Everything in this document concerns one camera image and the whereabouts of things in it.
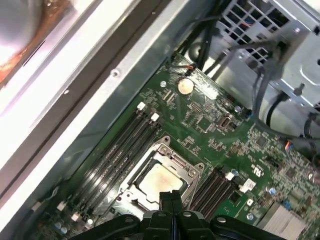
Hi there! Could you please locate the thin wire locking lever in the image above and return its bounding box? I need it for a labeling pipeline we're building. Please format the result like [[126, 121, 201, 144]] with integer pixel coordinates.
[[185, 162, 205, 201]]

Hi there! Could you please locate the black PC case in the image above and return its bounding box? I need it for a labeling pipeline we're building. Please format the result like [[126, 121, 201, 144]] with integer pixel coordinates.
[[0, 0, 320, 240]]

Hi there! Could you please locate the CPU socket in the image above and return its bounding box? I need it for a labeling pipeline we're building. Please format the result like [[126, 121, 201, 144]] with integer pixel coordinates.
[[118, 136, 206, 213]]

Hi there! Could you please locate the metal CPU socket cover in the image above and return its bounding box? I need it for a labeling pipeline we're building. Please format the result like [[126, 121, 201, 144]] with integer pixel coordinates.
[[120, 144, 205, 211]]

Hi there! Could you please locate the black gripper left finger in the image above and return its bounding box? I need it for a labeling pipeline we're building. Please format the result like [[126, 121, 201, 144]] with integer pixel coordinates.
[[88, 190, 174, 240]]

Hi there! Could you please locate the silver chipset heatsink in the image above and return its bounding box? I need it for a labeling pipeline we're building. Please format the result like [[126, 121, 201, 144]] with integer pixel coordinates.
[[261, 199, 311, 238]]

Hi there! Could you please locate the black RAM slot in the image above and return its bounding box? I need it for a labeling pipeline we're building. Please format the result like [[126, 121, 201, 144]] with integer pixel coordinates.
[[209, 174, 245, 218], [197, 171, 226, 216], [74, 102, 147, 201], [82, 109, 152, 206], [191, 169, 219, 213], [89, 113, 161, 210], [98, 122, 165, 213], [203, 171, 235, 217]]

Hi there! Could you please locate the green motherboard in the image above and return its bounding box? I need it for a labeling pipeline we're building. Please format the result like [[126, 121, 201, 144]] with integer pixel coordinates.
[[32, 53, 320, 240]]

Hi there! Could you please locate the thick black cable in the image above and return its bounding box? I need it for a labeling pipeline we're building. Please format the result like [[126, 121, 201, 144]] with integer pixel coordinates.
[[251, 41, 287, 120]]

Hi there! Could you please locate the round coin cell battery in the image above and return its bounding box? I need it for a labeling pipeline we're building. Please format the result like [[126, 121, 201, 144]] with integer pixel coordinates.
[[176, 77, 195, 96]]

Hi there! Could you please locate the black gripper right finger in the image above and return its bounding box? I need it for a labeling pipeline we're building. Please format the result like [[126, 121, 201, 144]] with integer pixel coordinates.
[[172, 189, 275, 240]]

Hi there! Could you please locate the internal USB port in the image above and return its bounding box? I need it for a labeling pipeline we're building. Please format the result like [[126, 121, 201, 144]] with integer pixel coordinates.
[[217, 115, 232, 131]]

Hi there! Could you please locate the silver green CPU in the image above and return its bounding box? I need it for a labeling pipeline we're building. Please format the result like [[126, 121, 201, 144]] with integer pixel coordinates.
[[136, 163, 191, 204]]

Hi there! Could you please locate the silver metal drive cage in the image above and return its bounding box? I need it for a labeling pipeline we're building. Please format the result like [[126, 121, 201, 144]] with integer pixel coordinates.
[[214, 0, 320, 106]]

